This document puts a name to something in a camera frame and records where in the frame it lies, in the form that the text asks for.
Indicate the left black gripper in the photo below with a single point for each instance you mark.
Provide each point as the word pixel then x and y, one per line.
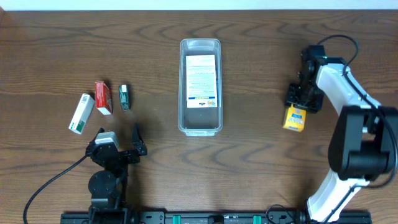
pixel 121 154

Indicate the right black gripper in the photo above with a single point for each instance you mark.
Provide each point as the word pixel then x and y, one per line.
pixel 304 104

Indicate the yellow blue box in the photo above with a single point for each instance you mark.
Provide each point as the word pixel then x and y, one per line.
pixel 294 119

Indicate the red box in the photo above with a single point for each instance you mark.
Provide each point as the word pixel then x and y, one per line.
pixel 103 98

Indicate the white green box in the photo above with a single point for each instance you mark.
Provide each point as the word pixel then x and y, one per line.
pixel 81 114

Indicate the blue white box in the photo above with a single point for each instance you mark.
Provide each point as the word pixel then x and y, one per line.
pixel 201 86

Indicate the clear plastic container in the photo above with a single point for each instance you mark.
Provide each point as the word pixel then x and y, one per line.
pixel 199 122

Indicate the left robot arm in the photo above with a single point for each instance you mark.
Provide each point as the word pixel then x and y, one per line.
pixel 108 186

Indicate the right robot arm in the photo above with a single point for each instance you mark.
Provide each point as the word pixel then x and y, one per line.
pixel 362 153

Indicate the dark green box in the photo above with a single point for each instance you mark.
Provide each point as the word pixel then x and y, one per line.
pixel 124 97

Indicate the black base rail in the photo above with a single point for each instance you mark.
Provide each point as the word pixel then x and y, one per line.
pixel 273 216

